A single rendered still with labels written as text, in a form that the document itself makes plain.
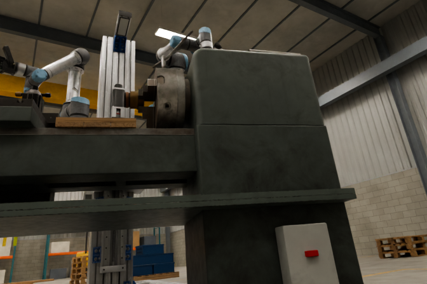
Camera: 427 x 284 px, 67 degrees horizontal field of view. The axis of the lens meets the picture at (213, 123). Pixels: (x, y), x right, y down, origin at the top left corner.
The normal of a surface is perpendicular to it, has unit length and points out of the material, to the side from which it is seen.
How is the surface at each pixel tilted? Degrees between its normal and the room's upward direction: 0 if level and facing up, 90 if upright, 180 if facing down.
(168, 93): 106
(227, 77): 90
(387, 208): 90
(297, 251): 90
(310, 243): 90
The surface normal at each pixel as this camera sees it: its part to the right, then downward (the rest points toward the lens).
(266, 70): 0.22, -0.40
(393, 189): -0.86, -0.13
